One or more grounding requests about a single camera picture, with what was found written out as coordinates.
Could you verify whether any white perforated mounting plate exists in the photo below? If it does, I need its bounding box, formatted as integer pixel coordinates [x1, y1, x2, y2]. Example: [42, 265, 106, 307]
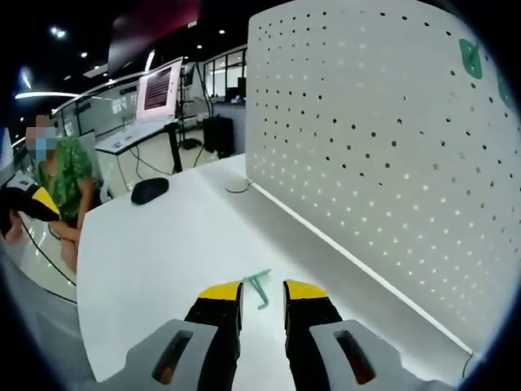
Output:
[225, 0, 521, 358]

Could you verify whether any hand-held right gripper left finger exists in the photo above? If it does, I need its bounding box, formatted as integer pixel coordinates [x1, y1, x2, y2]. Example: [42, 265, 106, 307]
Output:
[97, 279, 245, 391]

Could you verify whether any black computer tower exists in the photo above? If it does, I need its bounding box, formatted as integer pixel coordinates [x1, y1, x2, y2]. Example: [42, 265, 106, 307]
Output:
[202, 116, 235, 160]

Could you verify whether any black computer mouse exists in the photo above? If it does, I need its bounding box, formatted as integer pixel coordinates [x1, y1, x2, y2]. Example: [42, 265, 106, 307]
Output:
[130, 177, 170, 205]

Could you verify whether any person's left hand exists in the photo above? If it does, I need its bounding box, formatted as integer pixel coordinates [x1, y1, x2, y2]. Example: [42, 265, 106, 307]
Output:
[0, 211, 24, 245]

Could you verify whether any dark red display screen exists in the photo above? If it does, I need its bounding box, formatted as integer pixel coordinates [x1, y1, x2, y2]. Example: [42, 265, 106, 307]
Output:
[107, 0, 203, 78]

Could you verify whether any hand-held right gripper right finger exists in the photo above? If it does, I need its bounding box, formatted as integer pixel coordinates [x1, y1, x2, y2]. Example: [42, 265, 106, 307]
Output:
[282, 279, 449, 391]

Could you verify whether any black laptop stand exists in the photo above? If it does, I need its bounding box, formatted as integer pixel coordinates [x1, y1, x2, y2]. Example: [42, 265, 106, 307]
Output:
[162, 121, 184, 174]

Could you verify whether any open white laptop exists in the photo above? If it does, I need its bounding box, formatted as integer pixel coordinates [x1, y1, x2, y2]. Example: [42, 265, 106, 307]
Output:
[95, 56, 184, 154]

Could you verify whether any green hook assembly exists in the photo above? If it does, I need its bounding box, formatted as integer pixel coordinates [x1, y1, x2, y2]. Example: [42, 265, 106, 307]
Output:
[458, 38, 484, 81]
[242, 268, 273, 311]
[496, 72, 514, 109]

